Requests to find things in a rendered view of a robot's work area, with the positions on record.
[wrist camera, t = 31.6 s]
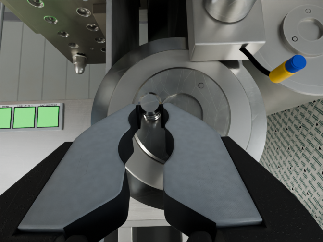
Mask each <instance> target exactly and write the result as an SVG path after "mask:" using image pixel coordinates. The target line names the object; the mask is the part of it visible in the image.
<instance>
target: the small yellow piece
mask: <svg viewBox="0 0 323 242"><path fill-rule="evenodd" d="M239 50H240V51H241V52H242V53H243V54H244V55H246V57H247V58H248V59H249V60H250V62H251V63H252V64H253V65H254V66H255V67H256V68H257V69H258V70H259V71H260V72H261V73H263V74H264V75H266V76H268V77H269V78H270V80H271V81H272V82H274V83H279V82H281V81H283V80H285V79H286V78H288V77H290V76H292V75H294V74H296V73H297V72H298V71H299V70H301V69H303V68H304V67H305V66H306V63H307V62H306V59H305V58H304V57H303V56H302V55H295V56H293V57H292V58H290V59H288V60H286V61H285V62H283V63H282V64H280V65H279V66H278V67H276V68H275V69H273V70H272V71H269V70H267V69H265V68H264V67H263V66H262V65H260V64H259V63H258V61H257V60H256V59H255V58H254V57H253V55H252V54H251V53H250V52H249V51H248V50H247V49H246V48H241V49H239Z"/></svg>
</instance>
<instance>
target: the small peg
mask: <svg viewBox="0 0 323 242"><path fill-rule="evenodd" d="M138 104H139V109H140V110H141V112H142V114H143V116H144V117H145V118H146V119H147V120H149V121H155V120H157V119H158V118H159V117H160V116H161V104H162V101H161V98H160V97H159V96H158V95H157V94H155V93H153V92H148V93H145V94H143V95H142V96H141V97H140V99H139V102H138Z"/></svg>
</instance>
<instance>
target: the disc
mask: <svg viewBox="0 0 323 242"><path fill-rule="evenodd" d="M171 49H187V50H189V46H188V38H186V37H170V38H163V39H158V40H154V41H151V42H148V43H145V44H143V45H141V46H139V47H137V48H135V49H133V50H131V51H130V52H128V53H127V54H125V55H124V56H123V57H121V58H120V59H119V60H118V61H117V62H116V63H115V64H114V65H113V66H112V67H111V68H110V70H109V71H108V72H107V74H106V75H105V77H104V78H103V80H102V82H101V83H100V85H99V87H98V90H97V92H96V95H95V98H94V102H93V106H92V111H91V126H92V125H93V124H95V123H97V122H98V121H100V120H102V119H104V118H106V117H107V113H108V106H109V101H110V99H111V96H112V93H113V91H114V89H115V87H116V85H117V83H118V82H119V80H120V79H121V77H122V76H123V75H124V74H125V73H126V71H127V70H128V69H130V68H131V67H132V66H133V65H134V64H135V63H137V62H138V61H140V60H141V59H143V58H145V57H147V56H149V55H151V54H154V53H157V52H160V51H165V50H171ZM219 62H221V63H222V64H224V65H225V66H226V67H227V68H228V69H229V70H231V72H232V73H233V74H234V75H235V76H236V77H237V78H238V80H239V81H240V83H241V84H242V86H243V87H244V89H245V91H246V94H247V96H248V99H249V103H250V107H251V113H252V130H251V136H250V141H249V144H248V147H247V149H246V152H247V153H249V154H250V155H251V156H252V157H253V158H254V159H255V160H257V161H258V162H259V160H260V158H261V155H262V152H263V149H264V145H265V140H266V133H267V118H266V110H265V105H264V102H263V99H262V96H261V93H260V90H259V88H258V86H257V84H256V83H255V81H254V79H253V78H252V76H251V75H250V73H249V72H248V71H247V69H246V68H245V67H244V66H243V65H242V64H241V63H240V62H239V61H238V60H220V61H219ZM126 173H127V178H128V184H129V190H130V197H132V198H133V199H135V200H137V201H139V202H141V203H143V204H145V205H148V206H150V207H153V208H157V209H161V210H164V203H163V190H160V189H157V188H154V187H151V186H149V185H147V184H145V183H144V182H142V181H140V180H139V179H137V178H136V177H135V176H134V175H132V174H131V173H130V172H129V171H128V170H127V169H126Z"/></svg>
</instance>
